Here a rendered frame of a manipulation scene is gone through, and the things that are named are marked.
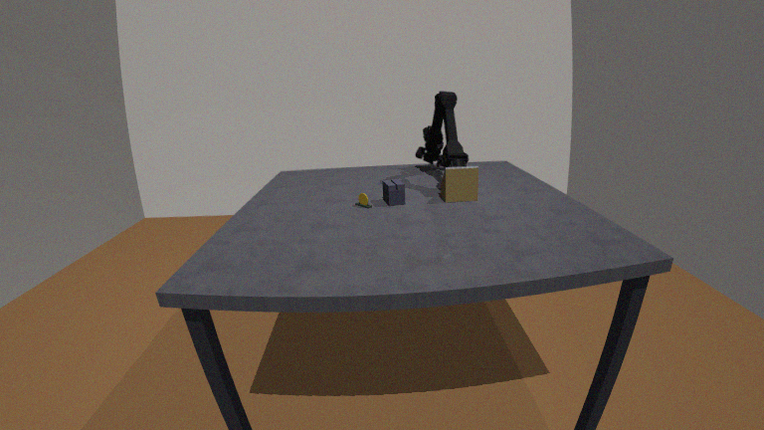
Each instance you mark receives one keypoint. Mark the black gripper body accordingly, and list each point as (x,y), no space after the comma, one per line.
(421,151)

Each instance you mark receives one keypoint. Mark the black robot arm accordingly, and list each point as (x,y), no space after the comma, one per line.
(453,153)

